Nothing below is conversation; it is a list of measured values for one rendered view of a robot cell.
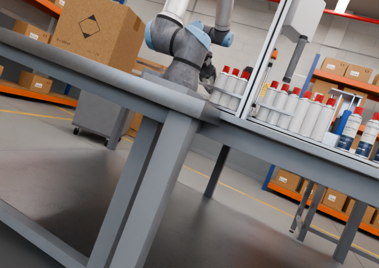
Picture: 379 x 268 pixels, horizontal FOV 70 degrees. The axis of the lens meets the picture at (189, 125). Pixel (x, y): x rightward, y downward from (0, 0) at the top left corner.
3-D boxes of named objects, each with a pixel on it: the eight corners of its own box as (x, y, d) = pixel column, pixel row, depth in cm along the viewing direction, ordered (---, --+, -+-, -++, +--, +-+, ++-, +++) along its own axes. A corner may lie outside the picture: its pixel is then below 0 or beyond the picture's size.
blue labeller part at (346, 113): (337, 145, 126) (351, 112, 125) (338, 145, 123) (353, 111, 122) (330, 143, 127) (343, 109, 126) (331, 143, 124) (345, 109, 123)
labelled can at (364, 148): (364, 159, 119) (383, 115, 118) (368, 160, 114) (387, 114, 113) (352, 154, 121) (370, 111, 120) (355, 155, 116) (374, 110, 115)
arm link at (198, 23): (211, 22, 129) (216, 31, 139) (190, 16, 132) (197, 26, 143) (205, 38, 129) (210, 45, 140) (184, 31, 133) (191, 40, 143)
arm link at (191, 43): (196, 62, 99) (210, 27, 98) (165, 52, 104) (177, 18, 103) (205, 71, 111) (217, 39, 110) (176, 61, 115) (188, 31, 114)
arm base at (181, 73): (202, 96, 110) (211, 73, 110) (183, 86, 97) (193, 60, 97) (173, 86, 118) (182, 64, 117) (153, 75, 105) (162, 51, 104)
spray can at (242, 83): (236, 112, 139) (250, 75, 138) (236, 112, 134) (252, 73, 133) (226, 109, 140) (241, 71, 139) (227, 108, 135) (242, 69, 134)
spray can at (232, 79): (228, 109, 139) (242, 71, 138) (224, 108, 135) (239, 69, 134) (219, 106, 141) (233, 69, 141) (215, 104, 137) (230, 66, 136)
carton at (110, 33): (129, 77, 139) (148, 27, 138) (106, 66, 116) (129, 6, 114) (80, 58, 145) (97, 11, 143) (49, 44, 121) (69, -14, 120)
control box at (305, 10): (311, 43, 123) (326, 3, 122) (290, 25, 113) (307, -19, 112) (291, 43, 131) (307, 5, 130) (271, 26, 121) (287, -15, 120)
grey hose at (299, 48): (289, 83, 121) (307, 39, 120) (290, 82, 118) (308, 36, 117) (281, 81, 122) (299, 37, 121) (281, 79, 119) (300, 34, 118)
